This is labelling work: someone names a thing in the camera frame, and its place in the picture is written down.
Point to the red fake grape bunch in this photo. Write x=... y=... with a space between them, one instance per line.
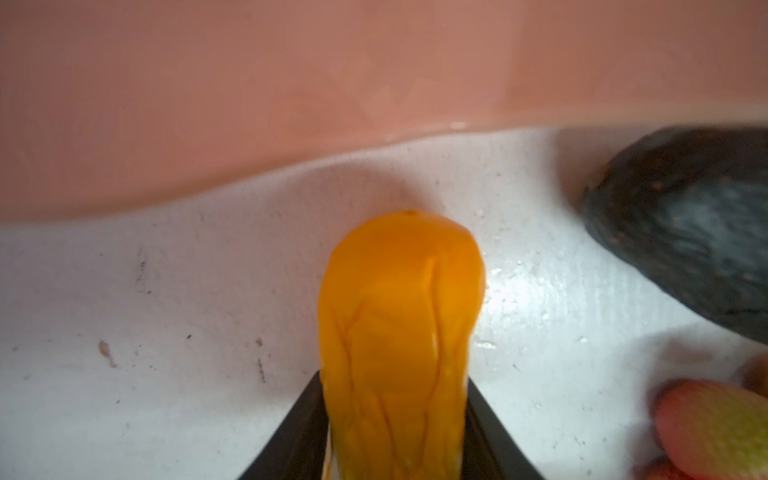
x=712 y=430

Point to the dark fake avocado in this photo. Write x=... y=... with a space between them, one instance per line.
x=687 y=207

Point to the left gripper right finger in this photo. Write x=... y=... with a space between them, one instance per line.
x=489 y=452

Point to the yellow orange fake squash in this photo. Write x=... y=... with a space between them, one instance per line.
x=398 y=304

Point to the pink faceted fruit bowl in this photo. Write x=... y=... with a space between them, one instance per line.
x=112 y=105

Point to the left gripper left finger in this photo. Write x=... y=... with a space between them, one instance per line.
x=297 y=448

